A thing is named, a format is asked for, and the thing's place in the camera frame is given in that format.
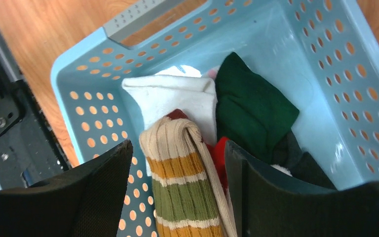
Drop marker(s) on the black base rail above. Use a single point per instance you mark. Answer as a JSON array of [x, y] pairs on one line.
[[29, 151]]

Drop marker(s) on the beige striped ribbed sock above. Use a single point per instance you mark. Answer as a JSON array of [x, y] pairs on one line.
[[188, 196]]

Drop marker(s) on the red white sock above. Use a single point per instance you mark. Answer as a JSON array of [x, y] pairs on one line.
[[217, 154]]

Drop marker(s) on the white sock in basket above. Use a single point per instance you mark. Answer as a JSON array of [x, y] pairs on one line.
[[160, 94]]

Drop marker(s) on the light blue plastic basket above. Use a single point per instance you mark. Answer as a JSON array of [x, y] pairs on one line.
[[321, 54]]

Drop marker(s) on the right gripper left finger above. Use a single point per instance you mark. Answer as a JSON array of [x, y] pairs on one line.
[[85, 201]]

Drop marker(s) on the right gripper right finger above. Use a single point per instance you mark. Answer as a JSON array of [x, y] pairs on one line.
[[269, 203]]

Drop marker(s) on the dark green sock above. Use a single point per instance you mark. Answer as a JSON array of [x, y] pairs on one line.
[[255, 115]]

